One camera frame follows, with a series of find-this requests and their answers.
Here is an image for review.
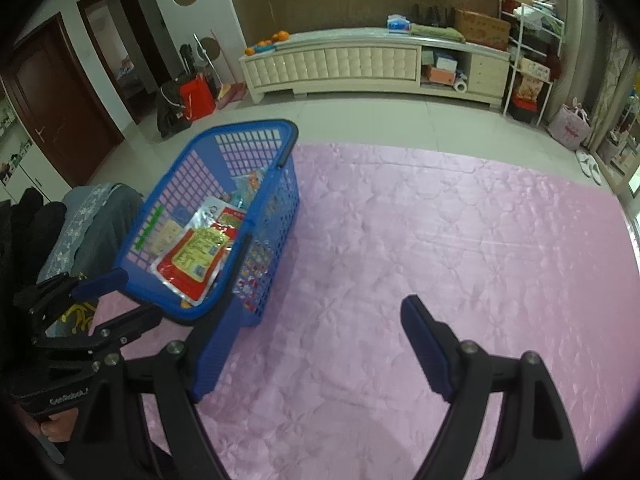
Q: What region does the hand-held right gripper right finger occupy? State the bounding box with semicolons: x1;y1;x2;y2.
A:
401;294;585;480

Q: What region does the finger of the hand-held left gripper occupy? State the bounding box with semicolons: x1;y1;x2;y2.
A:
12;267;130;323
32;302;163;362

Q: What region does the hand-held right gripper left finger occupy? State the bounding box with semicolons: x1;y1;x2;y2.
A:
64;304;241;480

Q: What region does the long cracker packet green edge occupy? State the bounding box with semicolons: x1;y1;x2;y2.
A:
137;205;183;256

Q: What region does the red snack packet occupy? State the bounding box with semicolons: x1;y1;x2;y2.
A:
154;225;236;307

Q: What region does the silver snack packet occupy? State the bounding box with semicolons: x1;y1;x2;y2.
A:
192;196;248;236

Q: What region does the light blue packet orange picture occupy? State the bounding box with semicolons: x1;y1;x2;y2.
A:
230;170;266;208

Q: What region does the blue plastic basket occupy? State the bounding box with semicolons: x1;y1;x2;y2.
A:
114;119;301;331

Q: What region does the person's left hand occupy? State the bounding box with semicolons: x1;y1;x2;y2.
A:
37;407;78;444

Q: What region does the black jacket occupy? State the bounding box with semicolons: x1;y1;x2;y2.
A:
0;187;68;281

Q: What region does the pink quilted tablecloth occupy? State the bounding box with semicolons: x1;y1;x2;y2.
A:
90;141;640;480

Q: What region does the black bag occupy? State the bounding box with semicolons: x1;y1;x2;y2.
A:
156;80;193;140

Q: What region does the brown wooden door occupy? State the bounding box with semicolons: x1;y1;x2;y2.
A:
0;12;126;181

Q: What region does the red bag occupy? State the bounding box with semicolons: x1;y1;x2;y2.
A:
179;72;217;122

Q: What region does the pink broom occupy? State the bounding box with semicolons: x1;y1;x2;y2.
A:
210;29;247;111

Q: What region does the pink tote bag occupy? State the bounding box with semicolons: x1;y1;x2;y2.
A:
547;104;593;151

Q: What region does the cream tv cabinet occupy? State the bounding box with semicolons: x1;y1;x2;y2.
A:
239;27;512;111

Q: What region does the white metal rack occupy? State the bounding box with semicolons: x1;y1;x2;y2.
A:
500;2;563;126

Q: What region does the dark red cloth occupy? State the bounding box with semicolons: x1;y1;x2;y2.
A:
545;45;563;81

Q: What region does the green folded cloth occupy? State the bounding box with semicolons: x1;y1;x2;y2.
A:
410;23;466;43

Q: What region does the brown cardboard box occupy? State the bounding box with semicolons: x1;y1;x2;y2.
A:
454;8;512;52

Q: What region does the patterned beige curtain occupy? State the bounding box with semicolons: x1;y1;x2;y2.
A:
585;0;640;161

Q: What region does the black router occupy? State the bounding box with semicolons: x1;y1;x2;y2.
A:
411;5;456;26

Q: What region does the silver standing air conditioner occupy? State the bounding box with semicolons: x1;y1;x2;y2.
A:
560;0;608;111

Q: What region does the white wall shelf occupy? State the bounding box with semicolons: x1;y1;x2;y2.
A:
0;95;36;181

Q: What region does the dark wooden door frame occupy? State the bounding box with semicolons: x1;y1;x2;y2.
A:
76;0;168;126

